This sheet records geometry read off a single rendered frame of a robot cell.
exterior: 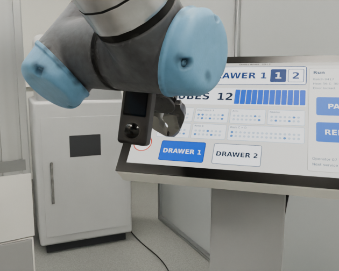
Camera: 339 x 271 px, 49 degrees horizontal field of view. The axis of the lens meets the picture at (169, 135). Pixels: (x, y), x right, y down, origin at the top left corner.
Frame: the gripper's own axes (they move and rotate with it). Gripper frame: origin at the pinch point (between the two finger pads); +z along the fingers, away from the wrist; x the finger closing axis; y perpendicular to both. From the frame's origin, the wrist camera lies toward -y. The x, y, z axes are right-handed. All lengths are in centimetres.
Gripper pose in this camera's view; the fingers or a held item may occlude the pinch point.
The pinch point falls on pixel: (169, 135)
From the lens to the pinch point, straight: 69.7
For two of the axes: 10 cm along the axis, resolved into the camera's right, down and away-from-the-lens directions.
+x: -9.5, -0.7, 3.1
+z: 2.3, 5.2, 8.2
